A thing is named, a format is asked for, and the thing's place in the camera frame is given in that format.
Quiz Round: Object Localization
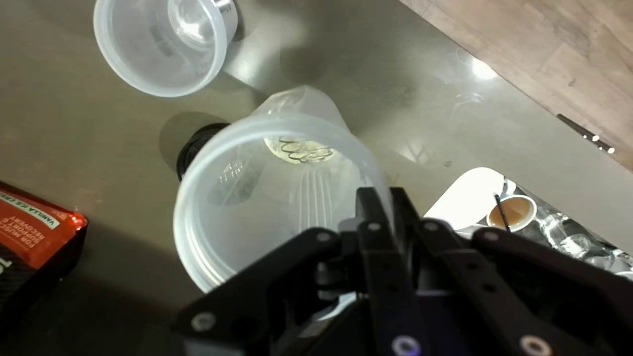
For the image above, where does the black red whey protein bag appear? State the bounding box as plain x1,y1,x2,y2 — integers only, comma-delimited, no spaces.
0,181,88,334

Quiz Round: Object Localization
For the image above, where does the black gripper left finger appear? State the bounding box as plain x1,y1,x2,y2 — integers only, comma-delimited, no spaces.
355,187,432,356

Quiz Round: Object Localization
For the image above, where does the small translucent plastic cup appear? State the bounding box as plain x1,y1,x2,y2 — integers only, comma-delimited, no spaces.
92,0,238,96

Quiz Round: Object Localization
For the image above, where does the white bowl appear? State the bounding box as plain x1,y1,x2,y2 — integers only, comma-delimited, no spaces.
424,168,633,278

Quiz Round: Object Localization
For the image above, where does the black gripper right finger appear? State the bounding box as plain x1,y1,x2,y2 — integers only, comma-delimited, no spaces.
391,187,581,356

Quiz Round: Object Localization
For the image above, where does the silver drawer handle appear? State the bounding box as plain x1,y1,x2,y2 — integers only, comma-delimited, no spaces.
555,112,616,156

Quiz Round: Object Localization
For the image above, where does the tall translucent shaker cup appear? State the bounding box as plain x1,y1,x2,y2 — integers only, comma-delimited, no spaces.
171,84,391,292

